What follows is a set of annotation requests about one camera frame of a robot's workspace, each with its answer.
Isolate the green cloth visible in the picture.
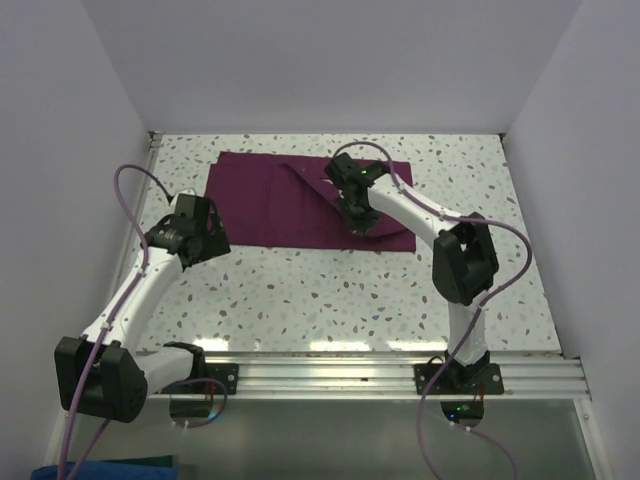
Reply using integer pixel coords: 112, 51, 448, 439
109, 455, 174, 468

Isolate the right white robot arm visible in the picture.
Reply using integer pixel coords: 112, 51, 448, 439
325, 154, 499, 394

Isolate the blue cloth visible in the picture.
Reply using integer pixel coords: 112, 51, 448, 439
62, 461, 179, 480

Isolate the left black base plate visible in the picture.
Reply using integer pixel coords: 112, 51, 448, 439
160, 363, 239, 396

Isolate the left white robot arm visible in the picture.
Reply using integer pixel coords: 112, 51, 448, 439
54, 193, 230, 423

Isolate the purple surgical cloth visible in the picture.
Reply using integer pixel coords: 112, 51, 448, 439
205, 152, 416, 253

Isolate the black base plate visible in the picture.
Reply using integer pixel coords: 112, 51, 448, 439
160, 363, 239, 396
413, 357, 505, 400

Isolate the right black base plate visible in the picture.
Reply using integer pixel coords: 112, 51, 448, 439
413, 357, 505, 400

